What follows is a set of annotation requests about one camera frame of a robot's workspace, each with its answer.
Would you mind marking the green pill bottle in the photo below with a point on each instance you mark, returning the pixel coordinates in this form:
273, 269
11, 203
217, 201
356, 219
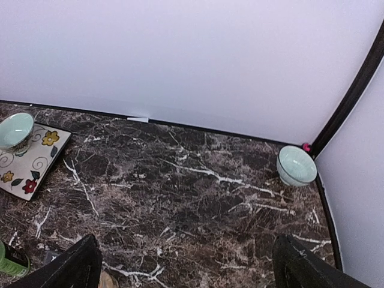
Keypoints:
13, 262

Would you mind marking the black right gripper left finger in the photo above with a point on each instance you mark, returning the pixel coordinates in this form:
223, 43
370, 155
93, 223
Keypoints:
79, 266

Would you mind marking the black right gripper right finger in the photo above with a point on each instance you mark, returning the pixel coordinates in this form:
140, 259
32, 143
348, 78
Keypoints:
296, 266

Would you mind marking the small pink object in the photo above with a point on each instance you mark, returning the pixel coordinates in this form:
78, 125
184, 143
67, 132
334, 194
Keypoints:
306, 147

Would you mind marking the black corner frame post right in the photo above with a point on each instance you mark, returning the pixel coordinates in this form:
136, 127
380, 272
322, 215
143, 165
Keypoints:
354, 93

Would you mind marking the square floral ceramic plate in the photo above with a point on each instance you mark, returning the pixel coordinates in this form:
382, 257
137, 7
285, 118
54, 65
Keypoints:
23, 174

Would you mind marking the celadon bowl on plate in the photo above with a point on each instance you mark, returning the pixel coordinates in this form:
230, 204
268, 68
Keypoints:
16, 132

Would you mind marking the small celadon bowl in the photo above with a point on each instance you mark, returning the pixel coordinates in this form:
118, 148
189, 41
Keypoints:
295, 167

